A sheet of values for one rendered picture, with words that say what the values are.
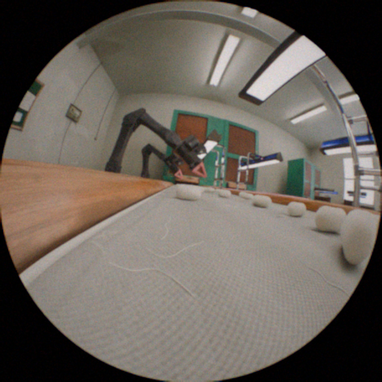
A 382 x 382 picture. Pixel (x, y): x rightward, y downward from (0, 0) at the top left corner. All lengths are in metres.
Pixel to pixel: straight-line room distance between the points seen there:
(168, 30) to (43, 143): 2.35
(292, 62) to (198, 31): 2.05
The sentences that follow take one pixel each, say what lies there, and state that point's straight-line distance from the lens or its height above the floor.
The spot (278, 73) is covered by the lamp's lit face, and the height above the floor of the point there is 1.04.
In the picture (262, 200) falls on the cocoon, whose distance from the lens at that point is 0.19.
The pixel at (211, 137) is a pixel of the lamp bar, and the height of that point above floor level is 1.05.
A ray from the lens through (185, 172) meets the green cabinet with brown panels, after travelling 1.39.
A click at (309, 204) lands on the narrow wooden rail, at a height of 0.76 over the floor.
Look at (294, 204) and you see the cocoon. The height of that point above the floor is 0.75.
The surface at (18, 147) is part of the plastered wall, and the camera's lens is 1.97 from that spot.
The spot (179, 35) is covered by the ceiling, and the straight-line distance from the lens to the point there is 2.37.
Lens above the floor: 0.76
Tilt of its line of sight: 3 degrees down
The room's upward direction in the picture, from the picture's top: 7 degrees clockwise
